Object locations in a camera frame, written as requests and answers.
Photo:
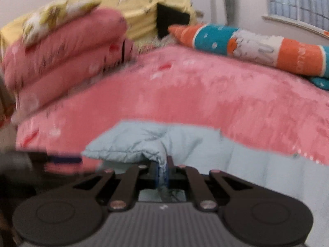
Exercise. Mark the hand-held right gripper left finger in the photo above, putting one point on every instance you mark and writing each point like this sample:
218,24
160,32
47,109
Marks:
154,171

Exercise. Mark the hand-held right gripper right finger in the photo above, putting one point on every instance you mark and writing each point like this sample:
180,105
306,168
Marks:
170,168

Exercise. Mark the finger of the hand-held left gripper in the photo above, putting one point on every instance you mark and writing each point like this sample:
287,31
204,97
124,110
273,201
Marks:
64,159

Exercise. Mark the light blue down jacket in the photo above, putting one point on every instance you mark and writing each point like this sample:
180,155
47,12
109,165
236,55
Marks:
133,141

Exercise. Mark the folded pink quilt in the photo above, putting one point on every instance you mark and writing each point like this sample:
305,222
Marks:
64,56

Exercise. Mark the floral pillow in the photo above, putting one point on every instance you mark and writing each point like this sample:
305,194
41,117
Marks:
51,18

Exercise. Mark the rolled rabbit-print quilt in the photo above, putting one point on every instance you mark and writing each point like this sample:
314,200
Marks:
257,46

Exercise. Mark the black cloth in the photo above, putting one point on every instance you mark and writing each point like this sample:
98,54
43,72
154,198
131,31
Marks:
169,18

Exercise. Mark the grey checked curtain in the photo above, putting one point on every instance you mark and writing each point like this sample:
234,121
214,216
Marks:
228,0

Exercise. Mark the small orange item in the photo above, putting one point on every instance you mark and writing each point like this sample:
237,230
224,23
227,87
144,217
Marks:
326,33

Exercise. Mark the barred window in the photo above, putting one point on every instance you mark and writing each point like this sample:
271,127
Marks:
295,0

